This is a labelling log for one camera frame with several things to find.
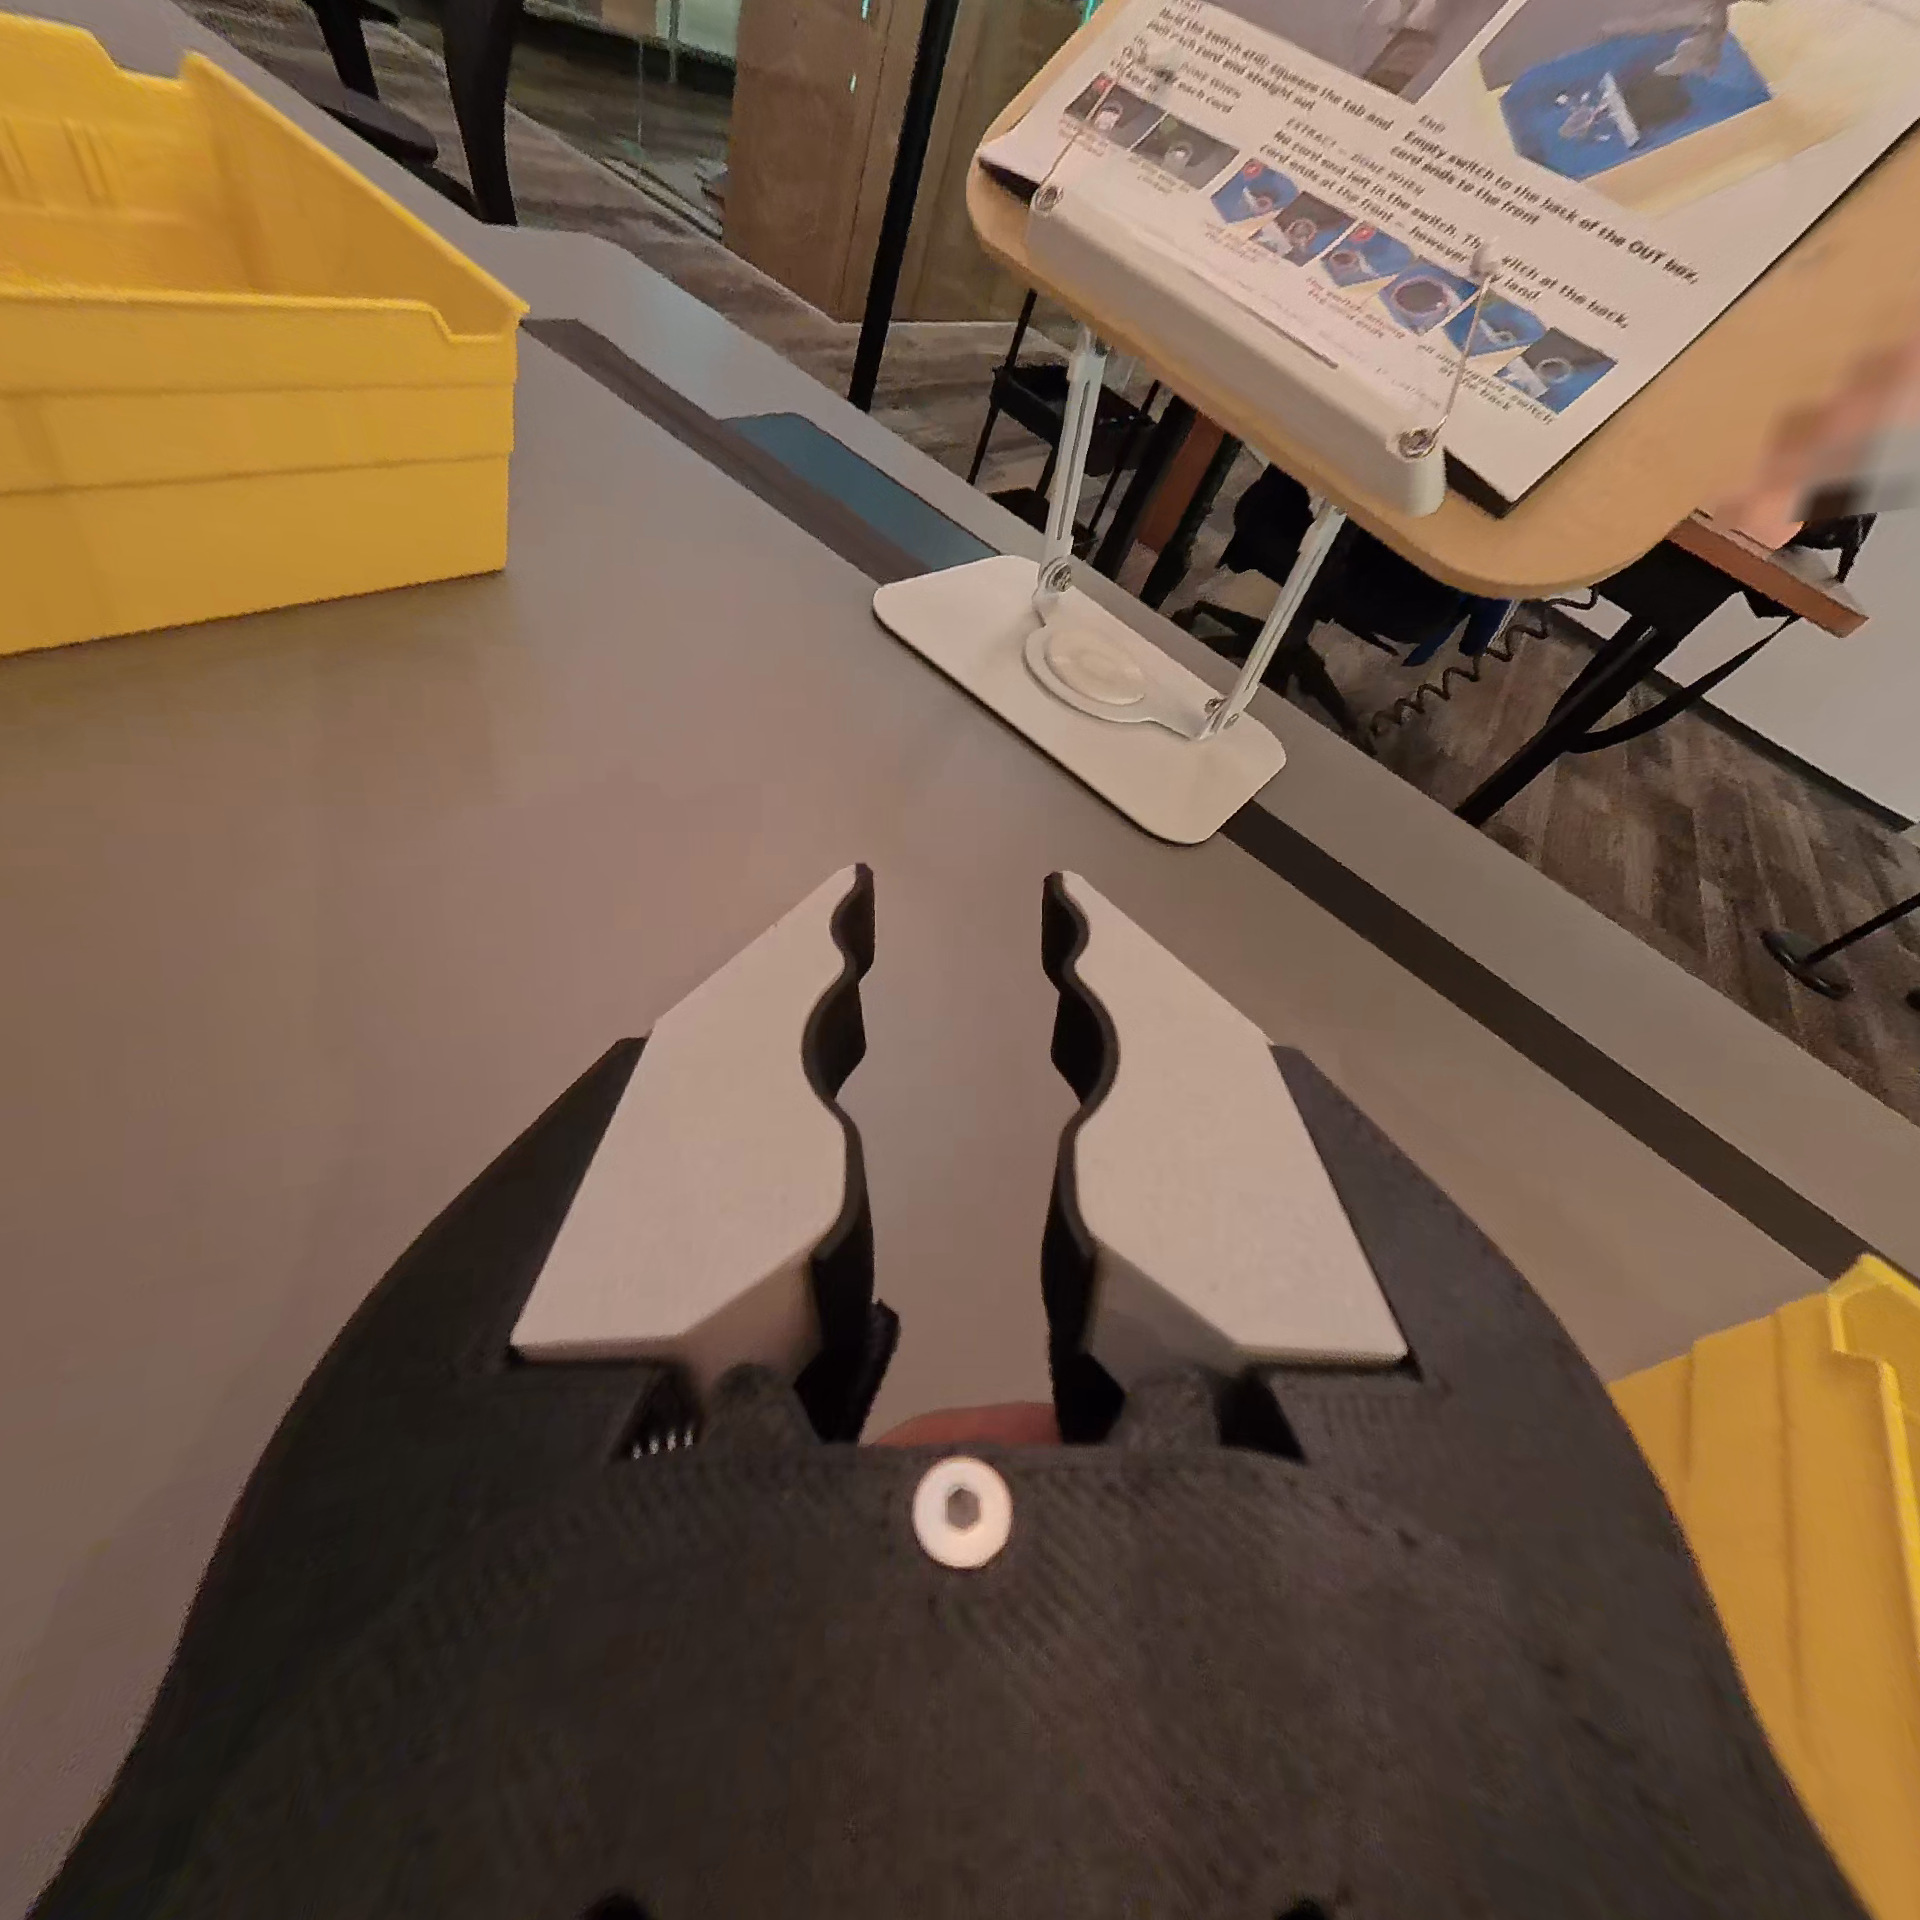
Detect wooden document stand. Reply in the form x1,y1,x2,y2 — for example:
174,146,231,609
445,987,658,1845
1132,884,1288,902
875,0,1920,845

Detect white partition board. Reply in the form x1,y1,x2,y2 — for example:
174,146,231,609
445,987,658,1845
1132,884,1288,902
1560,545,1920,834

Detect black floor stand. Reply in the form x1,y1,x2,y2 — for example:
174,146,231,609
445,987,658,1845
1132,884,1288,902
1758,884,1920,1003

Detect brown wooden panel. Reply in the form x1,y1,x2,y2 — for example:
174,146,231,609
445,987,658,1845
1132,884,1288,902
726,0,1087,323

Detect yellow plastic bin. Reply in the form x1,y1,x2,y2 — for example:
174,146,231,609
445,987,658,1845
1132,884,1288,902
0,12,530,657
1604,1251,1920,1920

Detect blue tape strip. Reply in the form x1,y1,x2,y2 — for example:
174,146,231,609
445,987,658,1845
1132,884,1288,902
726,412,1002,590

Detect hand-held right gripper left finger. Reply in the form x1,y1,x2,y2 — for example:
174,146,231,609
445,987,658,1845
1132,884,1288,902
511,862,901,1446

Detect black coiled cable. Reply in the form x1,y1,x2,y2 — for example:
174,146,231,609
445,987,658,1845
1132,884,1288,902
1368,596,1521,748

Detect black metal post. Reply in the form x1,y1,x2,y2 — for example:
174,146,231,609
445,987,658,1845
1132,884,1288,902
844,0,967,418

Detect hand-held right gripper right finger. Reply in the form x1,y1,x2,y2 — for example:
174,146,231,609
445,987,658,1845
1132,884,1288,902
1039,870,1412,1448

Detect printed instruction sheet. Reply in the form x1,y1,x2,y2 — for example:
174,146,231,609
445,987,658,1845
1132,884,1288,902
974,0,1920,504

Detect wooden desk with black legs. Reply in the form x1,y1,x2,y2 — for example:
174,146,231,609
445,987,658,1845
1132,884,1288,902
1458,509,1874,829

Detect black wire cart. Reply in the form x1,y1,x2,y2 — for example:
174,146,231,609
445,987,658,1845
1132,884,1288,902
968,291,1188,500

